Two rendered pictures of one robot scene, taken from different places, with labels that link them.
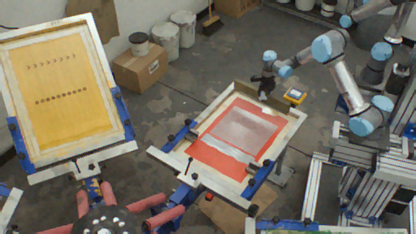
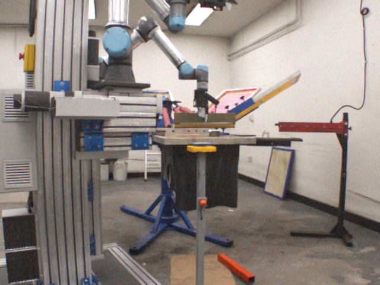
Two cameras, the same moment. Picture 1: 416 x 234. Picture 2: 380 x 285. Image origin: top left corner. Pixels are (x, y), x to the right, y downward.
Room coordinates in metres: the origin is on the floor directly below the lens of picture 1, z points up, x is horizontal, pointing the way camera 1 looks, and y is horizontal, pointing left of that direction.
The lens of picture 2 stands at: (3.25, -1.62, 1.07)
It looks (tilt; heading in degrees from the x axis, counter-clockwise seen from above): 3 degrees down; 137
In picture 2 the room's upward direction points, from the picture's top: straight up
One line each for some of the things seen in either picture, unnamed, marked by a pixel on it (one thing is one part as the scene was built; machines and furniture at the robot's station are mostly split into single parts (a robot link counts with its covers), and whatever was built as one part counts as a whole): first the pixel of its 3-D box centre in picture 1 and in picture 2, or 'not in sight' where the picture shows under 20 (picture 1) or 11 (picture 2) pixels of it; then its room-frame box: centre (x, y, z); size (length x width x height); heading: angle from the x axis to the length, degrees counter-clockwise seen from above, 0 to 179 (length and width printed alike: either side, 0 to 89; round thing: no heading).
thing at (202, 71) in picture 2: (269, 61); (202, 73); (1.78, -0.13, 1.39); 0.09 x 0.08 x 0.11; 47
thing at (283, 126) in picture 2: not in sight; (310, 127); (1.85, 1.26, 1.06); 0.61 x 0.46 x 0.12; 32
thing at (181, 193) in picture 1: (184, 192); not in sight; (1.07, 0.28, 1.02); 0.17 x 0.06 x 0.05; 152
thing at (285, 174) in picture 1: (285, 138); (200, 230); (2.01, -0.36, 0.48); 0.22 x 0.22 x 0.96; 62
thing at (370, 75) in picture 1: (374, 71); (120, 74); (1.90, -0.81, 1.31); 0.15 x 0.15 x 0.10
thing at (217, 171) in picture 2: not in sight; (206, 177); (1.82, -0.13, 0.74); 0.45 x 0.03 x 0.43; 62
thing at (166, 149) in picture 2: not in sight; (171, 165); (1.53, -0.18, 0.79); 0.46 x 0.09 x 0.33; 152
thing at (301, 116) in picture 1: (239, 133); (194, 138); (1.57, 0.01, 0.97); 0.79 x 0.58 x 0.04; 152
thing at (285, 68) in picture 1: (283, 68); (186, 73); (1.72, -0.21, 1.39); 0.11 x 0.11 x 0.08; 47
